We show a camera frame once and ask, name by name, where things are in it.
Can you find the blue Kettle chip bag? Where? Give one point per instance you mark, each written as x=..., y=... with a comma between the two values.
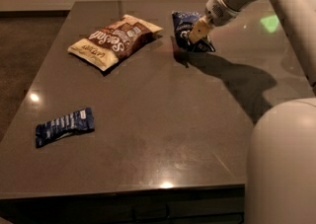
x=183, y=24

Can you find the brown sea salt chip bag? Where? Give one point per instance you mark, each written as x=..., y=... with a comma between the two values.
x=112, y=44

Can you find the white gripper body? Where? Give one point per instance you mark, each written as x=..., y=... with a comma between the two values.
x=219, y=8

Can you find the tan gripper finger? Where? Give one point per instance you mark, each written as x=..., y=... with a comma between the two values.
x=200, y=30

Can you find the small blue snack wrapper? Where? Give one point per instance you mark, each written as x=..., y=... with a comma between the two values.
x=73, y=123

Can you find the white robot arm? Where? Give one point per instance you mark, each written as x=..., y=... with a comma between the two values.
x=280, y=185

